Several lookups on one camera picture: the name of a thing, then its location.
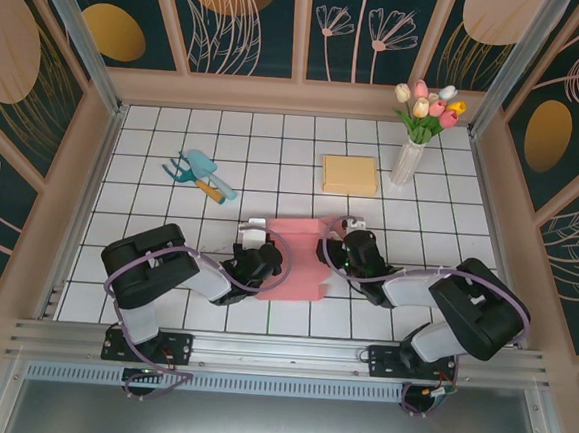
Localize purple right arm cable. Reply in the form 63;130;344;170
312;213;539;426

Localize yellow paper box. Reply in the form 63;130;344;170
319;153;381;198

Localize slotted grey cable tray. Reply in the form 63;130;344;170
22;354;407;411

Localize coloured connector wires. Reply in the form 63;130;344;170
417;369;461;406

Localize light blue toy trowel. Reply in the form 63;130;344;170
179;148;242;203

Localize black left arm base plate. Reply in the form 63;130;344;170
100;325;196;369

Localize teal toy rake orange handle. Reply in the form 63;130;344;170
158;149;229;206

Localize white ribbed vase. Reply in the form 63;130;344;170
389;136;428;188

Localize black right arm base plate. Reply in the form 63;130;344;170
365;342;461;387

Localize aluminium mounting rail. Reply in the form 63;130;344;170
5;308;555;401

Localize aluminium frame post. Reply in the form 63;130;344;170
16;0;137;117
467;0;573;145

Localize artificial tulip bouquet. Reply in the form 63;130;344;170
389;76;470;150

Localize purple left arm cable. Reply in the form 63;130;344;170
96;214;294;412

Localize pink paper box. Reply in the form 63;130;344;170
251;211;340;308

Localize grey metal sheet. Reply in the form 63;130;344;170
1;374;556;433

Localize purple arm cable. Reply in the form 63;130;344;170
312;213;539;426
96;214;294;412

